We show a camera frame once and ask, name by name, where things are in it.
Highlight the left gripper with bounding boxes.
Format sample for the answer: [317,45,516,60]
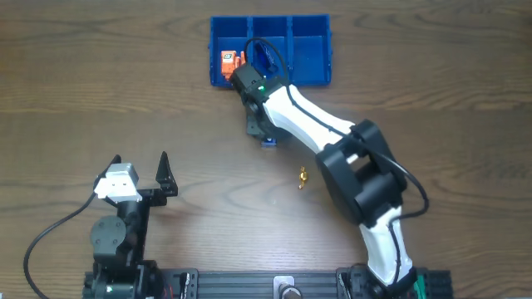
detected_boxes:
[108,151,179,208]

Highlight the blue tray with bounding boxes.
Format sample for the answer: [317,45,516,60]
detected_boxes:
[209,14,333,88]

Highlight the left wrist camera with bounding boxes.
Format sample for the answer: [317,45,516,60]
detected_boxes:
[93,162,142,203]

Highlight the black cable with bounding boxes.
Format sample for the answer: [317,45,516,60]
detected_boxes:
[243,37,430,292]
[22,193,96,299]

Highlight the mounting rail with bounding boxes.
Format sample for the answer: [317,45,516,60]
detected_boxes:
[82,267,454,299]

